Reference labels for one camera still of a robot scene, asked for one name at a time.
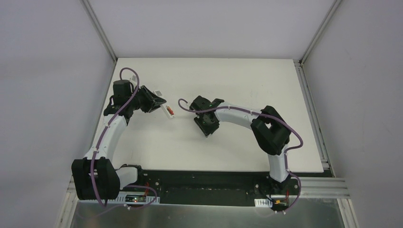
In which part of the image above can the aluminium frame rail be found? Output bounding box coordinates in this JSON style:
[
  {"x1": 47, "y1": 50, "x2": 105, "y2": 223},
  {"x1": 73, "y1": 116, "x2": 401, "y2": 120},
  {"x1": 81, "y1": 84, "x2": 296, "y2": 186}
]
[{"x1": 57, "y1": 57, "x2": 360, "y2": 228}]

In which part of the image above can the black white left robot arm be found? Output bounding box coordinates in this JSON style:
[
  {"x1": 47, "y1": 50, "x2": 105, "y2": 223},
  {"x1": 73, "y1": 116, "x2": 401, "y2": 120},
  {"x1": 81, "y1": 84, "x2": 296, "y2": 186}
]
[{"x1": 71, "y1": 80, "x2": 166, "y2": 201}]

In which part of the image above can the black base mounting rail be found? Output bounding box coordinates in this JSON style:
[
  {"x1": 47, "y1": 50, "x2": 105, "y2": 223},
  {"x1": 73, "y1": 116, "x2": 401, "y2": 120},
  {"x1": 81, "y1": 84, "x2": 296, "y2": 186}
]
[{"x1": 104, "y1": 169, "x2": 300, "y2": 208}]

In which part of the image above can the orange red AAA battery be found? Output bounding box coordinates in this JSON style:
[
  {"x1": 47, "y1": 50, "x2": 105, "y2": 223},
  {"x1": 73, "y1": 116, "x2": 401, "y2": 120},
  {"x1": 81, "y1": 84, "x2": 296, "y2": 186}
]
[{"x1": 167, "y1": 106, "x2": 174, "y2": 115}]

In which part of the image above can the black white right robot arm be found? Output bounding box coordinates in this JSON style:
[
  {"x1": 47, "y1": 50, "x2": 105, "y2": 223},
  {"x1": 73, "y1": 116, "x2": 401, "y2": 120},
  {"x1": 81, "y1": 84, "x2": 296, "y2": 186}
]
[{"x1": 188, "y1": 95, "x2": 293, "y2": 195}]

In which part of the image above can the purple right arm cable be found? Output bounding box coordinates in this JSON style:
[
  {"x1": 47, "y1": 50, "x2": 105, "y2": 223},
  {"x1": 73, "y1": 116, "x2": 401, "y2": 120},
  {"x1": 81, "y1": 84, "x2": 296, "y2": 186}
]
[{"x1": 178, "y1": 98, "x2": 304, "y2": 215}]

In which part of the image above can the white remote control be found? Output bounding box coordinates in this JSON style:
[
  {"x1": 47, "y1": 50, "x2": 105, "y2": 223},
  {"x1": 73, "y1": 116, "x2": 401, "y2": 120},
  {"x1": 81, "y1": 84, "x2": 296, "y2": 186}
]
[{"x1": 154, "y1": 90, "x2": 176, "y2": 119}]

